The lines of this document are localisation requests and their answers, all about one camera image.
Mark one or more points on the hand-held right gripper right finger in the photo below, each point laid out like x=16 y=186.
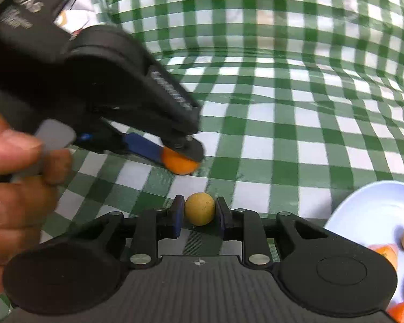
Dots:
x=222 y=217

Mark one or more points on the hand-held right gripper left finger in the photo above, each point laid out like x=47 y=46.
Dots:
x=178 y=216

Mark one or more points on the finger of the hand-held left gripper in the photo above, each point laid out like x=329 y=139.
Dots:
x=188 y=149
x=142 y=146

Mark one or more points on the blue plate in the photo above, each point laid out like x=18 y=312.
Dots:
x=373 y=215

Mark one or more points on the person's left hand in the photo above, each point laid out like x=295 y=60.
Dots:
x=13 y=208

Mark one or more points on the white object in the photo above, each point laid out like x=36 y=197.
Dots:
x=74 y=15

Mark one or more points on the green checked tablecloth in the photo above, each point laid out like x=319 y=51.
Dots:
x=289 y=107

